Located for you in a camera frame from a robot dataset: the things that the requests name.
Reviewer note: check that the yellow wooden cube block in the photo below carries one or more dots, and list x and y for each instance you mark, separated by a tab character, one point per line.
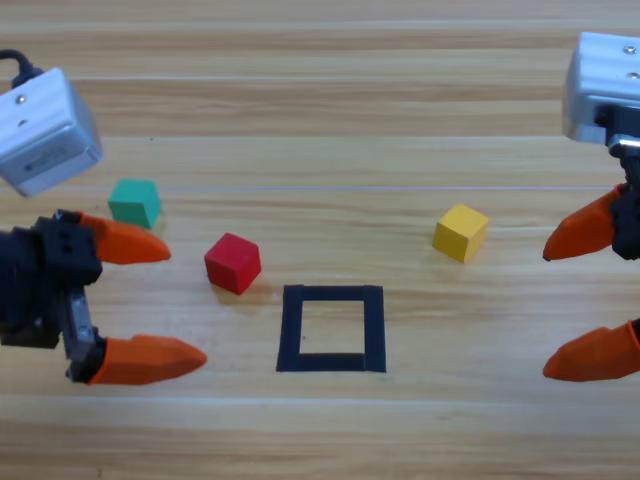
457	232

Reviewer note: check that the red wooden cube block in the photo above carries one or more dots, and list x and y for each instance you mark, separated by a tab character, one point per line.
232	265

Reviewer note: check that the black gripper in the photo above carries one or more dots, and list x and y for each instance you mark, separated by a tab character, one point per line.
45	270
631	210

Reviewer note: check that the green wooden cube block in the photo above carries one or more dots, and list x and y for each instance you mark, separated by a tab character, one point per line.
132	202

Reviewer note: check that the black tape square outline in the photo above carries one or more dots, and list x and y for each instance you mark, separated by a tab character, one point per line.
290	330

